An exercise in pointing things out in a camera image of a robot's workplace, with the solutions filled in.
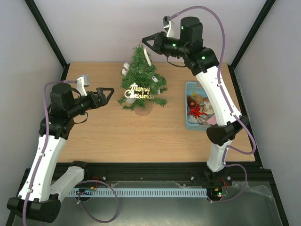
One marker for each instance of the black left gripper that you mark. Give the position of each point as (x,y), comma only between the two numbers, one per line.
(103,100)

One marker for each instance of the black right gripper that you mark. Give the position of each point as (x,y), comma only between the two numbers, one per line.
(159,42)

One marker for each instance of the silver glitter ball ornament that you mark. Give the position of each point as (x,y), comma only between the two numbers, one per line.
(130,100)

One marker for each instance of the gold glitter merry ornament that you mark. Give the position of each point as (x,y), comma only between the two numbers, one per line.
(137,92)

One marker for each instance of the white pompom ornament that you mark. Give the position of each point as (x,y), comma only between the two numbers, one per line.
(125,68)

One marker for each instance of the small green christmas tree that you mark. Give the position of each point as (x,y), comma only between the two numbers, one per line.
(141,73)

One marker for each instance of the light blue plastic basket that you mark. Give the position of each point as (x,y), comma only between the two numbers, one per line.
(192,89)

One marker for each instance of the white candy cane ornament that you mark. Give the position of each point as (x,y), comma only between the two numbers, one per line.
(147,56)

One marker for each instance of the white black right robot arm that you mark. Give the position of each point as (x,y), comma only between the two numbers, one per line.
(204,64)

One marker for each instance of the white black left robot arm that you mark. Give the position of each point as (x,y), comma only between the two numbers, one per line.
(40,199)

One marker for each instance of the wooden tree base disc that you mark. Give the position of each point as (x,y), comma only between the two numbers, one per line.
(142,112)

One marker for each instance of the red bauble ornament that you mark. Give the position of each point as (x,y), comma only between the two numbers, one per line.
(192,103)

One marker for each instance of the red star ornament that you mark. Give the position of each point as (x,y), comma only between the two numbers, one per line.
(196,112)

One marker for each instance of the white snowflake ornament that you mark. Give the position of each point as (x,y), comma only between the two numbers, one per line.
(192,120)

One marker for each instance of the wooden snowman figure ornament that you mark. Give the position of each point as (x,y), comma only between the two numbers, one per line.
(207,108)

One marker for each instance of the pink heart ornament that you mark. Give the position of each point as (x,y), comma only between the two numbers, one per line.
(212,120)

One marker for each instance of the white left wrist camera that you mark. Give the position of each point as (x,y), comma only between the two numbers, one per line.
(82,82)

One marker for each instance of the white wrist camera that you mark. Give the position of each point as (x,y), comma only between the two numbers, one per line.
(82,82)
(168,26)

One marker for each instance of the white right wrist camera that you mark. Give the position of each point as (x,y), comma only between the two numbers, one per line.
(168,26)

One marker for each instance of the light blue cable duct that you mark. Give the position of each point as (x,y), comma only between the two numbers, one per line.
(141,192)

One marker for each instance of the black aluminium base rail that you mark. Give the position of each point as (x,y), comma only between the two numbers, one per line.
(190,173)

